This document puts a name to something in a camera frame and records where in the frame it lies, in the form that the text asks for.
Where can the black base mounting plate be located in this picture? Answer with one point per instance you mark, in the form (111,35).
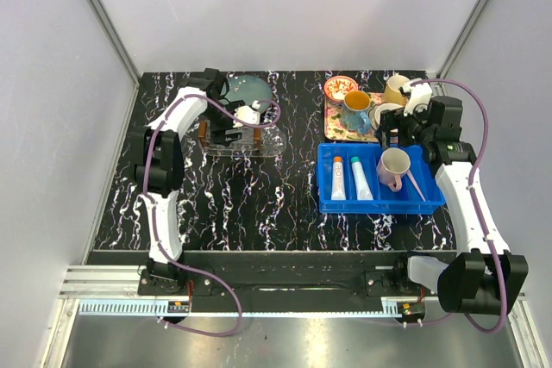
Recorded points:
(292,282)

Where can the clear acrylic tray wooden handles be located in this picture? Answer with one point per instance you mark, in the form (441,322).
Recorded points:
(255,142)

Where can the blue mug orange interior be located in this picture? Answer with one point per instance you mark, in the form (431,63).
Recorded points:
(355,107)

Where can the aluminium rail frame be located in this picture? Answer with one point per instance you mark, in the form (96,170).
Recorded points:
(102,321)

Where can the teal cap toothpaste tube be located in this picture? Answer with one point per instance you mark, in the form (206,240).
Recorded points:
(362,189)

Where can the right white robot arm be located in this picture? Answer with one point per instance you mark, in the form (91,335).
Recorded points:
(485,278)

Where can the orange cap toothpaste tube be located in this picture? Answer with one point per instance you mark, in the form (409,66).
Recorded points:
(337,186)

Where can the floral serving tray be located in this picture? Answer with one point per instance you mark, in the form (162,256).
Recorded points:
(333,129)

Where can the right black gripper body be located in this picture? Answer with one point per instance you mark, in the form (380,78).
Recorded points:
(414,128)

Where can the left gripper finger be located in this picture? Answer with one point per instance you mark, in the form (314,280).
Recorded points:
(217,137)
(232,136)

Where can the yellow mug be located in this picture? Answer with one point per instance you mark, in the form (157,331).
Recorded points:
(392,92)

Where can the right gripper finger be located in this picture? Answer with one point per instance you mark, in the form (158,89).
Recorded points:
(384,134)
(395,136)

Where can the teal ceramic plate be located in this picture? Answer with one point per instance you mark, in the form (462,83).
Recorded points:
(248,88)

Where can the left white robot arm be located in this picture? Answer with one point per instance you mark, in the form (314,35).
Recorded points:
(158,170)

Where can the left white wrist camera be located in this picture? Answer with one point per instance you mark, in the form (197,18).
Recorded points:
(247,115)

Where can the red patterned small bowl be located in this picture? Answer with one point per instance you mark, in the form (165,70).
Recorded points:
(337,87)

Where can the pink toothbrush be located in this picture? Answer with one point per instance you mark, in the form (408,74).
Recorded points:
(416,185)

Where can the blue plastic bin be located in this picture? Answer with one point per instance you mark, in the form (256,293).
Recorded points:
(385,201)

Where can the pink ceramic mug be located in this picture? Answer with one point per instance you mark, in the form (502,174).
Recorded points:
(393,164)

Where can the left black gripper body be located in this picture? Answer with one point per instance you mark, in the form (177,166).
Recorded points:
(219,119)

